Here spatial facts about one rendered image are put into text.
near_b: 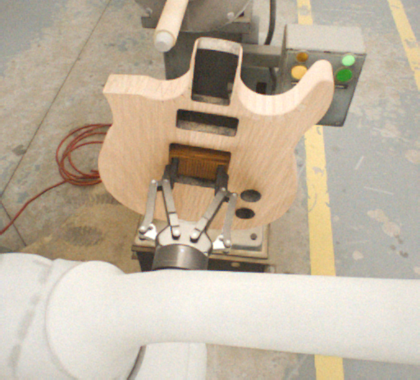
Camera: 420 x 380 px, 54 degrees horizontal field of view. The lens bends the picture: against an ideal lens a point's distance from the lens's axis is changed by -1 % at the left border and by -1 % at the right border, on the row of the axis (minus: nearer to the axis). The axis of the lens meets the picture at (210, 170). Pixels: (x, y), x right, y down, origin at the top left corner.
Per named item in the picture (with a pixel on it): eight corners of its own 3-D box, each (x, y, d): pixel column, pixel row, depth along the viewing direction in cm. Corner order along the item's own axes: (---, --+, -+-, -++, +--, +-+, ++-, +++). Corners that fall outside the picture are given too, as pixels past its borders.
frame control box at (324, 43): (253, 79, 116) (262, -11, 96) (330, 84, 114) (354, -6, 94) (248, 140, 100) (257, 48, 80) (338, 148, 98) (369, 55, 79)
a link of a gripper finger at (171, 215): (181, 248, 61) (171, 249, 60) (167, 189, 68) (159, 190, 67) (183, 235, 58) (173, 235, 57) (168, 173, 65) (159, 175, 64)
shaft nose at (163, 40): (163, 28, 57) (175, 39, 58) (152, 38, 59) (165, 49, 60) (161, 36, 56) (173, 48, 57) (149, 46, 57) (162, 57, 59)
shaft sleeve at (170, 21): (183, -31, 68) (197, -17, 70) (171, -19, 70) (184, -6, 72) (163, 25, 57) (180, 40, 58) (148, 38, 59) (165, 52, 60)
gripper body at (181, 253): (146, 288, 58) (158, 232, 64) (205, 297, 58) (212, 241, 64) (146, 263, 52) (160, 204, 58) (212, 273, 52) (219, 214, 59)
